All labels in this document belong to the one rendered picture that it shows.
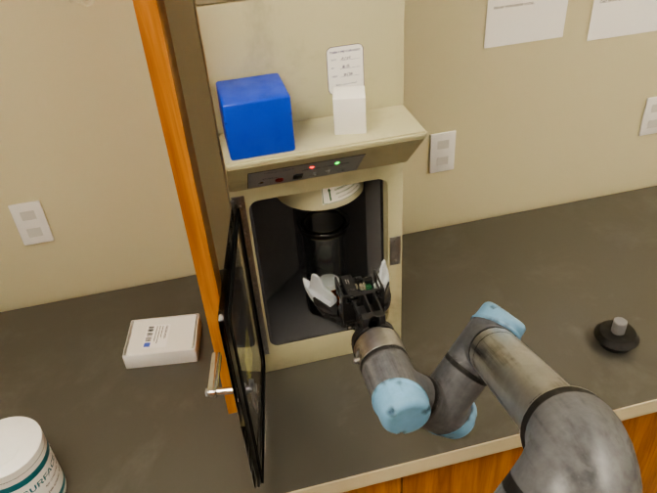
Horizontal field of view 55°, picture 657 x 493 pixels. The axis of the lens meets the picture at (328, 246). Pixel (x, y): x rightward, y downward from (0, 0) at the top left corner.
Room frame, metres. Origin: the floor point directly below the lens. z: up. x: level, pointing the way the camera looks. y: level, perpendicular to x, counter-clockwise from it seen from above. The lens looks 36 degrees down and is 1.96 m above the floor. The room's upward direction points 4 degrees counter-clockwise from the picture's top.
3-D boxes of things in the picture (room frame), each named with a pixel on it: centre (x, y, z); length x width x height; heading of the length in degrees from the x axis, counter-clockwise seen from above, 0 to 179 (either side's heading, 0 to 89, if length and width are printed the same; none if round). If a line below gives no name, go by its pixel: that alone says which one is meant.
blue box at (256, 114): (0.91, 0.10, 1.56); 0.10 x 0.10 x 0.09; 11
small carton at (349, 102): (0.94, -0.05, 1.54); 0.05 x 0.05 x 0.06; 87
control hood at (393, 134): (0.93, 0.00, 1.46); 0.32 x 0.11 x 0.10; 101
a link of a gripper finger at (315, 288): (0.86, 0.02, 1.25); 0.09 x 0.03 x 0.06; 47
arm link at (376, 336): (0.70, -0.06, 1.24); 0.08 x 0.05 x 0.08; 101
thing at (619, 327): (0.97, -0.61, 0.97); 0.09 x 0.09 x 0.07
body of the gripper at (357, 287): (0.78, -0.05, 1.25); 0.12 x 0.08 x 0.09; 11
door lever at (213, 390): (0.71, 0.18, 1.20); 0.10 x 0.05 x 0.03; 1
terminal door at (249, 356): (0.79, 0.15, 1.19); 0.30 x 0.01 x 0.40; 1
